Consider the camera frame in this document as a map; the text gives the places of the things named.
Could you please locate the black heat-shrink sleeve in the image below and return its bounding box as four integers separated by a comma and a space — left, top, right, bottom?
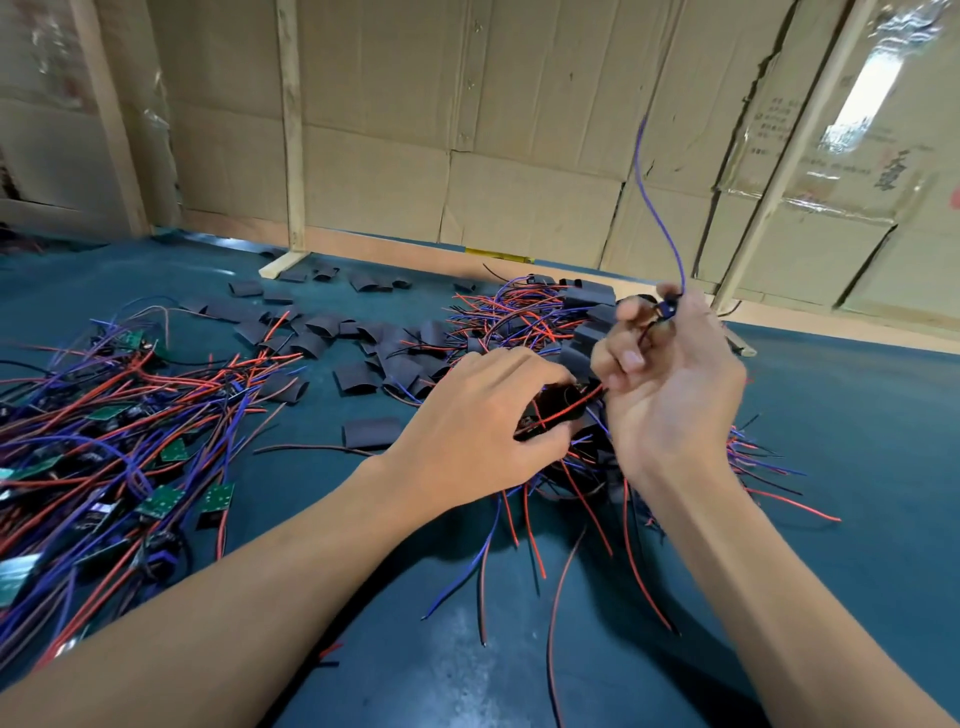
517, 387, 582, 444

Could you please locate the person's left hand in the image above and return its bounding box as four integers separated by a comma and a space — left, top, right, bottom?
360, 345, 594, 521

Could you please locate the wooden ledge board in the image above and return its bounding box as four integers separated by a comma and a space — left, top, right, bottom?
180, 207, 960, 354

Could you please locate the pile of sleeved wired boards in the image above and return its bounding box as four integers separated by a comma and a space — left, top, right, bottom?
420, 274, 842, 728

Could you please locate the person's right forearm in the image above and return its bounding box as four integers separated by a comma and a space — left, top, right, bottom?
637, 450, 954, 728

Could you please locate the pile of black sleeve pieces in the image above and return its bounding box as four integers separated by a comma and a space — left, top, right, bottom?
180, 262, 482, 452

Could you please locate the clear plastic sheet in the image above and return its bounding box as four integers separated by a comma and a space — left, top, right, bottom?
817, 0, 960, 219

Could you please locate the thin wooden post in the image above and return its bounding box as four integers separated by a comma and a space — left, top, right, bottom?
258, 0, 312, 281

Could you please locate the person's left forearm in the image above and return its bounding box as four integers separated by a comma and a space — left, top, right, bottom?
0, 465, 422, 728

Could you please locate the wide wooden post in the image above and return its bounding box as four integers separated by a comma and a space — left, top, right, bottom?
67, 0, 152, 239

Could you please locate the pale slanted wooden post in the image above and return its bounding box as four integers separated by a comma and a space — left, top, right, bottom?
712, 0, 879, 359

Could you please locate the person's right hand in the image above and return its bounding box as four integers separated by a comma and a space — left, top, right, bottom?
589, 282, 752, 491

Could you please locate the pile of unsleeved wired boards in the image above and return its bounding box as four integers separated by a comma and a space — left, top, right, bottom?
0, 300, 317, 677

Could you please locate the green wired circuit board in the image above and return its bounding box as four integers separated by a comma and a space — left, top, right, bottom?
517, 117, 692, 440

